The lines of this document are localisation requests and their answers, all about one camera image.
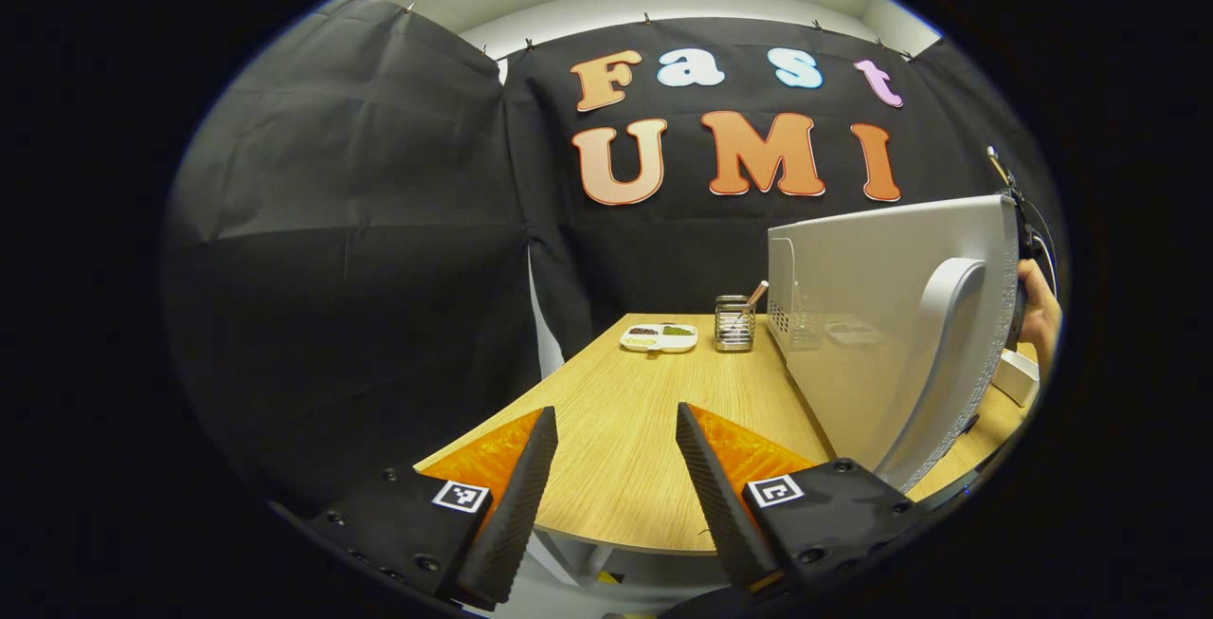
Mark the wooden utensil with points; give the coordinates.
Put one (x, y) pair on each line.
(758, 294)

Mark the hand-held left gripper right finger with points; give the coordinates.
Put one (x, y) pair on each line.
(720, 505)

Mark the white table frame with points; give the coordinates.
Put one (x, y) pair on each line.
(559, 553)

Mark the white divided snack dish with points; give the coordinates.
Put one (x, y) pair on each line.
(663, 339)

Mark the white microwave oven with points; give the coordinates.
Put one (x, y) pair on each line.
(872, 316)

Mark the metal mesh utensil holder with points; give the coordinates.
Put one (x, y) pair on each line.
(734, 330)

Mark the black backdrop cloth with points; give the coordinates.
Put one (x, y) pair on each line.
(332, 268)

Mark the white ribbed tray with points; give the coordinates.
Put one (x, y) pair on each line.
(1016, 377)

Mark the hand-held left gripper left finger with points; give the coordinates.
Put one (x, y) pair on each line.
(516, 515)

